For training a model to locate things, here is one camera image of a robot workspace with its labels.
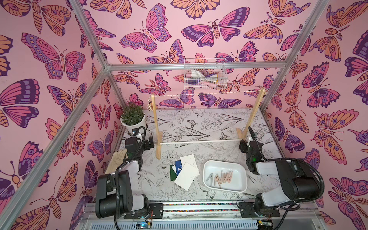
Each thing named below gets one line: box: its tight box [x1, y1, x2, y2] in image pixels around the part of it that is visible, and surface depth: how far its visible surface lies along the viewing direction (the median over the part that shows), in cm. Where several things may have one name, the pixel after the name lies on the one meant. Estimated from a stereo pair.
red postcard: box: [173, 161, 197, 192], surface depth 87 cm
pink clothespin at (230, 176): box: [227, 170, 234, 184], surface depth 87 cm
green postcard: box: [169, 164, 178, 181], surface depth 89 cm
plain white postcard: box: [180, 154, 199, 170], surface depth 94 cm
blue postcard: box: [174, 160, 183, 176], surface depth 91 cm
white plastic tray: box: [202, 160, 248, 193], surface depth 86 cm
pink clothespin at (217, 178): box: [214, 174, 221, 189], surface depth 85 cm
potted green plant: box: [120, 104, 147, 136], surface depth 97 cm
